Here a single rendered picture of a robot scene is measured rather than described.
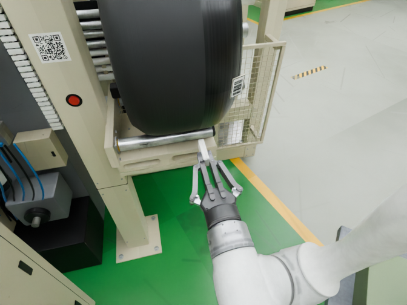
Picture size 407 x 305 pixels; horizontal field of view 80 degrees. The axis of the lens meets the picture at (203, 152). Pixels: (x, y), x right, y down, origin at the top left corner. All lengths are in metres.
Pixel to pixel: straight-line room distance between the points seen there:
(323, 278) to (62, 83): 0.80
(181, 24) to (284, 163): 1.70
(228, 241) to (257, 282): 0.08
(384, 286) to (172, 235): 1.14
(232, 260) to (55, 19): 0.68
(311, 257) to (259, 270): 0.11
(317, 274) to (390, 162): 2.04
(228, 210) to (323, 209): 1.44
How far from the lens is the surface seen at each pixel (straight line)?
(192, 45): 0.56
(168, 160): 0.89
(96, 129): 0.92
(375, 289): 0.90
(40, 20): 0.78
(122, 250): 1.67
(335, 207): 1.97
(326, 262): 0.54
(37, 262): 1.08
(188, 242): 1.63
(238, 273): 0.48
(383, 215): 0.36
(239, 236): 0.50
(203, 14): 0.57
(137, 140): 0.86
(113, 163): 0.87
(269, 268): 0.51
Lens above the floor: 1.48
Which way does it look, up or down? 45 degrees down
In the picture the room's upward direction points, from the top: straight up
